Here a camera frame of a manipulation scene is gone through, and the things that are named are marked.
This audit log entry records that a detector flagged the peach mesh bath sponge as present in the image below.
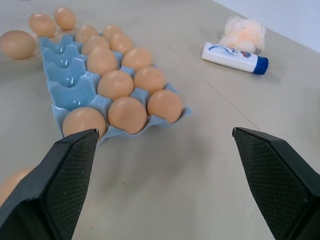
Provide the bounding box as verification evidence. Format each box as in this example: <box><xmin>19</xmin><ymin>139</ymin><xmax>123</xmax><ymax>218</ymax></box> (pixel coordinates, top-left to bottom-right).
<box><xmin>218</xmin><ymin>15</ymin><xmax>267</xmax><ymax>54</ymax></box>

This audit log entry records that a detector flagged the blue egg tray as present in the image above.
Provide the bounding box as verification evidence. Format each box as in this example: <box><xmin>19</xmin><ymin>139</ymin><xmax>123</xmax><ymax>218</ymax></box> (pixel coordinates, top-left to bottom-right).
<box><xmin>39</xmin><ymin>32</ymin><xmax>193</xmax><ymax>149</ymax></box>

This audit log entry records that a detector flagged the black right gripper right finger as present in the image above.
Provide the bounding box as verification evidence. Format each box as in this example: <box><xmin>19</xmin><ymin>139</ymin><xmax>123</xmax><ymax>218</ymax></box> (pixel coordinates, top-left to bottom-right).
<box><xmin>231</xmin><ymin>126</ymin><xmax>320</xmax><ymax>240</ymax></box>

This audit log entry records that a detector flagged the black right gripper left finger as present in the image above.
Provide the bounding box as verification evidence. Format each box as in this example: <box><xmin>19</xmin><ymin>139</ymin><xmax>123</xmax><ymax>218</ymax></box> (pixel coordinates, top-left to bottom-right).
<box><xmin>0</xmin><ymin>128</ymin><xmax>100</xmax><ymax>240</ymax></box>

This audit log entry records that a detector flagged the brown egg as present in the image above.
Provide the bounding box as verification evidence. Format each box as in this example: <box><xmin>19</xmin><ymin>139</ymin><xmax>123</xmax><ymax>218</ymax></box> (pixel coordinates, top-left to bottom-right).
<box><xmin>0</xmin><ymin>167</ymin><xmax>34</xmax><ymax>207</ymax></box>
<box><xmin>147</xmin><ymin>89</ymin><xmax>183</xmax><ymax>124</ymax></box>
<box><xmin>53</xmin><ymin>7</ymin><xmax>76</xmax><ymax>31</ymax></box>
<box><xmin>0</xmin><ymin>30</ymin><xmax>36</xmax><ymax>60</ymax></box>
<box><xmin>97</xmin><ymin>70</ymin><xmax>135</xmax><ymax>99</ymax></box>
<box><xmin>107</xmin><ymin>96</ymin><xmax>148</xmax><ymax>134</ymax></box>
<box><xmin>81</xmin><ymin>35</ymin><xmax>111</xmax><ymax>56</ymax></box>
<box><xmin>102</xmin><ymin>24</ymin><xmax>124</xmax><ymax>41</ymax></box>
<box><xmin>75</xmin><ymin>24</ymin><xmax>99</xmax><ymax>44</ymax></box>
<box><xmin>62</xmin><ymin>107</ymin><xmax>107</xmax><ymax>144</ymax></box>
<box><xmin>133</xmin><ymin>66</ymin><xmax>167</xmax><ymax>96</ymax></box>
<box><xmin>28</xmin><ymin>13</ymin><xmax>57</xmax><ymax>39</ymax></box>
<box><xmin>109</xmin><ymin>33</ymin><xmax>135</xmax><ymax>55</ymax></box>
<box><xmin>86</xmin><ymin>47</ymin><xmax>119</xmax><ymax>77</ymax></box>
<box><xmin>121</xmin><ymin>47</ymin><xmax>153</xmax><ymax>72</ymax></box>

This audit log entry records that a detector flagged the white bottle with blue cap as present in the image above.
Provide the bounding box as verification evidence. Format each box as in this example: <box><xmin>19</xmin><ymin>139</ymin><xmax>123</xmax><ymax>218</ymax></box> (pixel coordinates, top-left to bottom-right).
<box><xmin>201</xmin><ymin>41</ymin><xmax>270</xmax><ymax>75</ymax></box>

